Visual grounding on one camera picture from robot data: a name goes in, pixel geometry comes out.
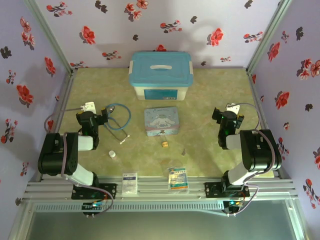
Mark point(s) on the small metal key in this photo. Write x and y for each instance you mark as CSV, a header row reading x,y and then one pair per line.
x,y
184,152

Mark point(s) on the small brass padlock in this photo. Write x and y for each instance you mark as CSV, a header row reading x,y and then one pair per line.
x,y
165,144

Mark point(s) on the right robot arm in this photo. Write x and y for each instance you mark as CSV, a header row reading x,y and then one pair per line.
x,y
260,150

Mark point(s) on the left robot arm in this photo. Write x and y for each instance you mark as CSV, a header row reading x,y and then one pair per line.
x,y
53,155

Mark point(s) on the blue stethoscope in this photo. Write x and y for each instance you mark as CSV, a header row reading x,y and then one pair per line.
x,y
129,115

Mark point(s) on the small white pill bottle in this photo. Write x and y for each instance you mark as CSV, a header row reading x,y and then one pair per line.
x,y
112,154

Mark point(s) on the cartoon print tin box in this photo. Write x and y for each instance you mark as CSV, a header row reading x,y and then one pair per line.
x,y
161,121

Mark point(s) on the blue-lidded plastic storage box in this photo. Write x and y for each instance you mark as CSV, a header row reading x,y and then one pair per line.
x,y
160,72

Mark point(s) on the white flat packet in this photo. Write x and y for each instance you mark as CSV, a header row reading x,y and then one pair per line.
x,y
130,183

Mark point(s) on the blue green medical packet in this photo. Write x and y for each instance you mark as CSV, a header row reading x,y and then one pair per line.
x,y
178,180

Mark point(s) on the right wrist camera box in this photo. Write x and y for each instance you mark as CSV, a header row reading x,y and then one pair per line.
x,y
233,108

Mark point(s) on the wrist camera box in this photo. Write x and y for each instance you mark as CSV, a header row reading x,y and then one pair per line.
x,y
88,106
233,108

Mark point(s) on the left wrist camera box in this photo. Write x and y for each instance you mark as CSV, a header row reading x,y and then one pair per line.
x,y
88,106

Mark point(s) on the aluminium side rail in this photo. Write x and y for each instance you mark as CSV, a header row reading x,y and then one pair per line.
x,y
257,100
65,95

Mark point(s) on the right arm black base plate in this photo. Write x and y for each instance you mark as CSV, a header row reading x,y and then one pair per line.
x,y
211,190

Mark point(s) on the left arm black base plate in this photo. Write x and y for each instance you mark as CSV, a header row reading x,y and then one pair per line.
x,y
110,191

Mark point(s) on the aluminium table edge rail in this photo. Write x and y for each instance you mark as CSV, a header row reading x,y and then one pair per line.
x,y
155,193

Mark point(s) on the aluminium corner post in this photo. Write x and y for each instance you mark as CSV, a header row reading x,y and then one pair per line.
x,y
48,37
268,35

